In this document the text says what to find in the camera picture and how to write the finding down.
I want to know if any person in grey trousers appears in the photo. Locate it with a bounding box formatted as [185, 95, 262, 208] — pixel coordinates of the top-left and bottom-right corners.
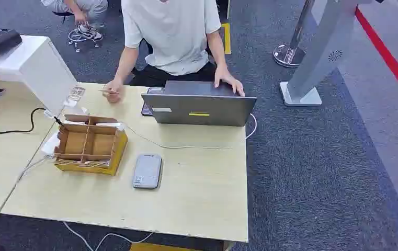
[40, 0, 109, 41]

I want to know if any white floor cable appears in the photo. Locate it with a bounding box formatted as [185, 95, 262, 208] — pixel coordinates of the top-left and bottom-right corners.
[62, 221, 154, 251]

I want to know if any grey flat power bank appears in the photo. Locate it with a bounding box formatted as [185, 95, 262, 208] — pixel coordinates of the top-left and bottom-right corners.
[132, 154, 163, 190]

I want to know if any grey kiosk stand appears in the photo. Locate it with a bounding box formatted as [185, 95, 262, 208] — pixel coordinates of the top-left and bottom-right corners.
[279, 0, 373, 107]

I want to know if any chair wheel base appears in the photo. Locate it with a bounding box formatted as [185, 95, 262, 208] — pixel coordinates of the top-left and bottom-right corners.
[67, 27, 103, 53]

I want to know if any person's right hand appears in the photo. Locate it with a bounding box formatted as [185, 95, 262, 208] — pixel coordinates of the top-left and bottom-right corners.
[102, 78, 126, 104]

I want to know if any chrome stanchion post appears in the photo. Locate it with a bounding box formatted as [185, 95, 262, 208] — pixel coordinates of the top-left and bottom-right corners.
[272, 0, 315, 69]

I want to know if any white cabinet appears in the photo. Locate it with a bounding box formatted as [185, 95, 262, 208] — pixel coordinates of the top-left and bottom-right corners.
[0, 35, 78, 116]

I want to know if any black cable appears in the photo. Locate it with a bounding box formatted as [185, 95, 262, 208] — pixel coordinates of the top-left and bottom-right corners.
[0, 101, 63, 135]

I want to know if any yellow wooden compartment box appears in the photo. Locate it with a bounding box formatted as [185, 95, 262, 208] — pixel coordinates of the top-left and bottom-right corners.
[53, 114, 129, 176]

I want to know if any person's left hand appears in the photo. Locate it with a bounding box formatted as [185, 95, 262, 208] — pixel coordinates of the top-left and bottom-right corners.
[214, 65, 245, 97]

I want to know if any white cards stack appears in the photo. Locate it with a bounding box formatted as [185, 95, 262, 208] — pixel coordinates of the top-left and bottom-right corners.
[96, 122, 126, 131]

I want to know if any yellow floor tape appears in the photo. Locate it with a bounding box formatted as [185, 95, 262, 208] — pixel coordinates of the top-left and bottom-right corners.
[220, 22, 232, 55]

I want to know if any red floor tape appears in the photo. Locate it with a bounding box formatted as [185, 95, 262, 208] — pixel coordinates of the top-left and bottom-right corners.
[354, 7, 398, 111]

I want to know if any grey laptop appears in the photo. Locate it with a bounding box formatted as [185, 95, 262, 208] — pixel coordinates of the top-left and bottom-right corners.
[141, 80, 258, 128]

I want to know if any black phone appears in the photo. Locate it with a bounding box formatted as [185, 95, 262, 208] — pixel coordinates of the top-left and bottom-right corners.
[141, 87, 165, 117]

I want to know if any person in pale shirt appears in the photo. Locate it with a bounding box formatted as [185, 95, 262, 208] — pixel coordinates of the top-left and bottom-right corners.
[102, 0, 246, 104]

